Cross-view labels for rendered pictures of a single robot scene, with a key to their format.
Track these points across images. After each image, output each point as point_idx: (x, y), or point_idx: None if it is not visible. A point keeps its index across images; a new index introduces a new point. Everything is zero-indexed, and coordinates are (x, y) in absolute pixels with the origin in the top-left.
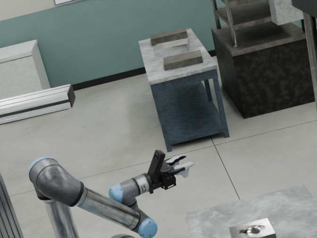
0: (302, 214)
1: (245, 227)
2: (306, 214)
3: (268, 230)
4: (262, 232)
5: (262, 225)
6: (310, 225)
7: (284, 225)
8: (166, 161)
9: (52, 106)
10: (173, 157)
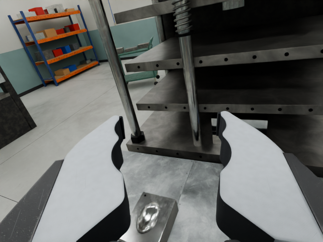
0: (152, 168)
1: (136, 221)
2: (155, 166)
3: (164, 201)
4: (161, 209)
5: (151, 201)
6: (173, 172)
7: (153, 187)
8: (47, 238)
9: None
10: (75, 157)
